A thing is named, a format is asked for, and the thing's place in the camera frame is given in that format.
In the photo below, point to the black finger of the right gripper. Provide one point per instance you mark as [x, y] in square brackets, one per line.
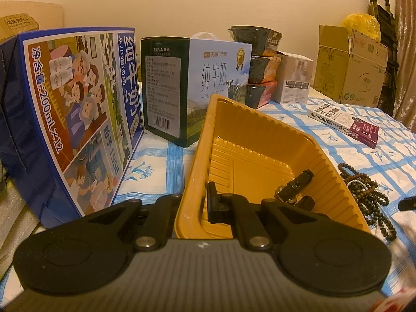
[407, 204]

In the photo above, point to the black folding hand cart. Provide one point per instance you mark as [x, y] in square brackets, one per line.
[389, 39]

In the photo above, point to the green white milk carton box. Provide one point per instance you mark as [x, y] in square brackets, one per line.
[180, 74]

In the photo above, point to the large brown cardboard box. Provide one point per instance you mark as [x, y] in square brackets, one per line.
[350, 66]

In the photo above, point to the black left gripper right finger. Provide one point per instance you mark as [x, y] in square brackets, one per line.
[235, 210]

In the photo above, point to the top black instant noodle bowl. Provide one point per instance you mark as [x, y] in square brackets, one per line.
[264, 41]

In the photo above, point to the beige patterned curtain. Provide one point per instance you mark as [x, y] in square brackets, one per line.
[404, 109]

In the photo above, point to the blue white checkered tablecloth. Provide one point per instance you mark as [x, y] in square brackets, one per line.
[159, 167]

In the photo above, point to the yellow plastic tray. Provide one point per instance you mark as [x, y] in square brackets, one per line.
[246, 152]

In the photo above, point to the brown cardboard box corner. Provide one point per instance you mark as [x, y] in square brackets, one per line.
[13, 25]

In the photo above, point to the blue cartoon milk carton box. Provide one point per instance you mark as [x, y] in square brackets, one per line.
[70, 117]

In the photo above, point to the small white product box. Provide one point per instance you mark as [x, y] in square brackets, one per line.
[293, 78]

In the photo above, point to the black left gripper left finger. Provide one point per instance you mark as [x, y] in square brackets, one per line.
[155, 223]

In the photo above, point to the middle black instant noodle bowl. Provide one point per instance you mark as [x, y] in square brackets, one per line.
[263, 69]

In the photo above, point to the yellow plastic bag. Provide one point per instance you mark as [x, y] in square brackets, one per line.
[363, 23]

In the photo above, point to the dark red small box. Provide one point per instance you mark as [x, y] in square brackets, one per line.
[364, 132]

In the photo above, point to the black instant noodle bowl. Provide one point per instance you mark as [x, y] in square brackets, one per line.
[264, 41]
[263, 69]

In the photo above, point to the wooden headboard panel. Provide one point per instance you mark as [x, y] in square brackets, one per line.
[47, 15]

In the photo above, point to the white AutoCAD book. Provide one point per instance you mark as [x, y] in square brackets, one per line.
[332, 116]

